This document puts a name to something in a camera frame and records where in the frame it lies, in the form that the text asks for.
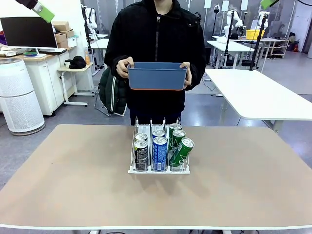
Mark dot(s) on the green beverage can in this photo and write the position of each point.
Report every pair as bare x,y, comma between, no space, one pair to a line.
181,153
175,127
176,142

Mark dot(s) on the person's right forearm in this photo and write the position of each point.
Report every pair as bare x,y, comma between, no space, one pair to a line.
112,65

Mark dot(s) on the person's left forearm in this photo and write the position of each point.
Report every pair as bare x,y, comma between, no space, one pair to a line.
197,73

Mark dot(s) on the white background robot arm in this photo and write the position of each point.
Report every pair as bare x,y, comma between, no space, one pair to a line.
91,19
264,19
230,19

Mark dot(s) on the black beverage can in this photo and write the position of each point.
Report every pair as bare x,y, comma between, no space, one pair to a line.
141,137
141,156

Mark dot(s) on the blue beverage can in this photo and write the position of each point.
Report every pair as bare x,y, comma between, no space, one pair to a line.
158,133
159,154

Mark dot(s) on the person's right hand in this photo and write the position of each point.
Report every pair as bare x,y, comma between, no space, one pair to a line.
122,68

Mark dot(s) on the person's left hand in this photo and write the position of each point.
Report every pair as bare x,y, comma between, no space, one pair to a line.
189,75

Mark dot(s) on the cardboard box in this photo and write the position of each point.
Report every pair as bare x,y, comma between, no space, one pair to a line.
60,37
63,44
61,25
70,33

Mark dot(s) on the white paper sign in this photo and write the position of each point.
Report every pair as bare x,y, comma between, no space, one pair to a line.
244,5
207,3
225,5

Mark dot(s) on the black monitor on white stand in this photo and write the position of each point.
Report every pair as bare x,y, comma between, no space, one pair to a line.
26,31

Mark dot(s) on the yellow plastic bin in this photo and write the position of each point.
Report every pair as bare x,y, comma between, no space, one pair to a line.
254,35

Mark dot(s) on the wooden-top workbench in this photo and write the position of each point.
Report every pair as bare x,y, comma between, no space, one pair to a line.
278,39

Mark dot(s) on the black keyboard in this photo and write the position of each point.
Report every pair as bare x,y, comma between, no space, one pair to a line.
56,51

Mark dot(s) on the white box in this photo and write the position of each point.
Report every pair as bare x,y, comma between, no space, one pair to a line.
72,42

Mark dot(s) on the green bowl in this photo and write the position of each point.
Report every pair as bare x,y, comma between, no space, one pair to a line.
30,53

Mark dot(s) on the red fire extinguisher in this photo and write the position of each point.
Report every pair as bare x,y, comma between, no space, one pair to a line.
295,46

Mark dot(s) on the white cup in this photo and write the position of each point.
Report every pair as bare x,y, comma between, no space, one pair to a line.
67,64

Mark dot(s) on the white background table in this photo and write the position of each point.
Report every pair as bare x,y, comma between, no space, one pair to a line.
231,46
100,44

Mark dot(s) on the black cap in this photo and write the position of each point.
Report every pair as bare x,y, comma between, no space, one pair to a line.
78,62

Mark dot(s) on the white desk cabinet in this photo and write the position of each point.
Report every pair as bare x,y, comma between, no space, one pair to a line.
39,73

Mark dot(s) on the orange bottle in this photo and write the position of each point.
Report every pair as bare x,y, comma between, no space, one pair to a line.
87,58

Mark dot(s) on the small wooden-top side table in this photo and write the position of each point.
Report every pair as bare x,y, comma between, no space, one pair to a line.
74,68

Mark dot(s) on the black tripod stand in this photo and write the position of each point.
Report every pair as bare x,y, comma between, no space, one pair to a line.
253,64

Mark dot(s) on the white air purifier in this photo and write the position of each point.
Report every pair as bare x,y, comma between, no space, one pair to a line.
19,97

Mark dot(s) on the large white table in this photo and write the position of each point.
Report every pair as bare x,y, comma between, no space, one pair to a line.
256,97

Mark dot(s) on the dark green striped jacket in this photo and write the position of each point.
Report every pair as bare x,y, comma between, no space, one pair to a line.
109,92

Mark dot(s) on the person in black jacket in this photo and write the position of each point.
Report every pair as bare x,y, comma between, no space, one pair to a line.
156,36

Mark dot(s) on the metal chair frame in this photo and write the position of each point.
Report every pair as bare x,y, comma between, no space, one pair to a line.
101,111

